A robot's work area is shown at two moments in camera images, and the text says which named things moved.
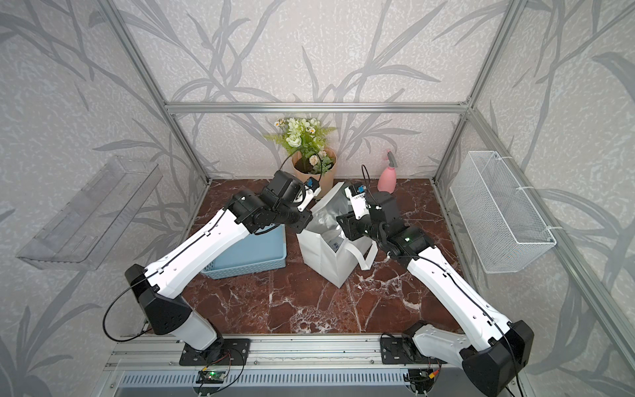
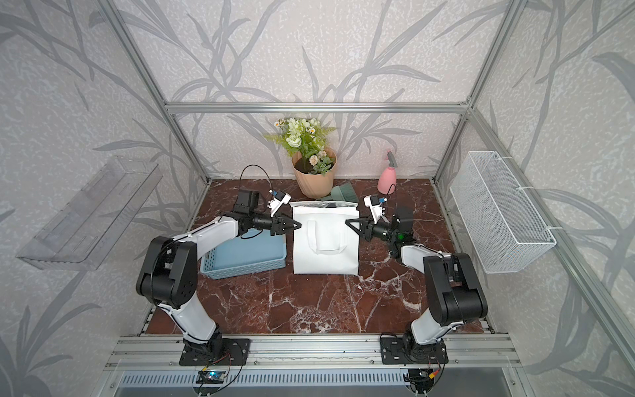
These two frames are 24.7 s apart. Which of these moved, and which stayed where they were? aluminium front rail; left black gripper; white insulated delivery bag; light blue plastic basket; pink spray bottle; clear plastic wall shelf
Moved: left black gripper; white insulated delivery bag
Stayed: light blue plastic basket; aluminium front rail; pink spray bottle; clear plastic wall shelf
